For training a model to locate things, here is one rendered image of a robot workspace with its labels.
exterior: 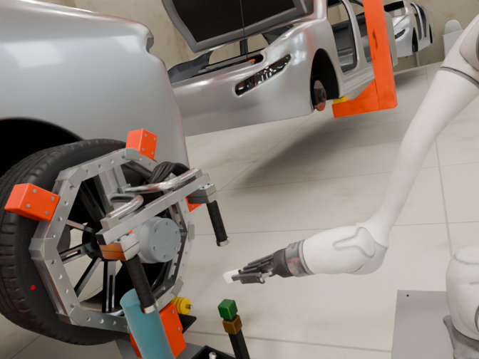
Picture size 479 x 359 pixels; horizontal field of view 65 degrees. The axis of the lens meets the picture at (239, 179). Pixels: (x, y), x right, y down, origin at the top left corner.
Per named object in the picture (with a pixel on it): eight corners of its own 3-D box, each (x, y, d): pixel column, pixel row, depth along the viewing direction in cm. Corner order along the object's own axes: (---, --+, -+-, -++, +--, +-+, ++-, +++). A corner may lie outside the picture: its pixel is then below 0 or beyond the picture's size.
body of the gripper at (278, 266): (291, 241, 101) (264, 248, 106) (280, 257, 94) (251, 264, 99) (304, 264, 102) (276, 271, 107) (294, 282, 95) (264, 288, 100)
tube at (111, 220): (116, 202, 114) (104, 169, 111) (160, 201, 103) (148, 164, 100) (65, 229, 100) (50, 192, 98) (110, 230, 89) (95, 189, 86)
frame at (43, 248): (195, 266, 150) (153, 135, 136) (208, 268, 146) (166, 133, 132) (79, 367, 107) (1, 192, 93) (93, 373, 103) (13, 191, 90)
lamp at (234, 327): (232, 323, 110) (228, 312, 109) (243, 325, 108) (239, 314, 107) (224, 333, 107) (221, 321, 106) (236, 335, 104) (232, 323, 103)
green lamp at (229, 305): (227, 309, 109) (224, 298, 108) (239, 311, 106) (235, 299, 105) (219, 318, 106) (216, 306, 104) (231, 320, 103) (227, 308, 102)
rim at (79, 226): (145, 196, 164) (36, 142, 126) (184, 194, 150) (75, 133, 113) (110, 318, 145) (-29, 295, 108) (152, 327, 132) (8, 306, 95)
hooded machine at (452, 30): (466, 56, 1231) (462, 16, 1200) (468, 57, 1186) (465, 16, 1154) (445, 61, 1261) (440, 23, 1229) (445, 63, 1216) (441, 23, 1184)
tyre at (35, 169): (162, 186, 172) (23, 110, 124) (201, 184, 159) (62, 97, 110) (120, 340, 148) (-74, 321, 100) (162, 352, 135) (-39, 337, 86)
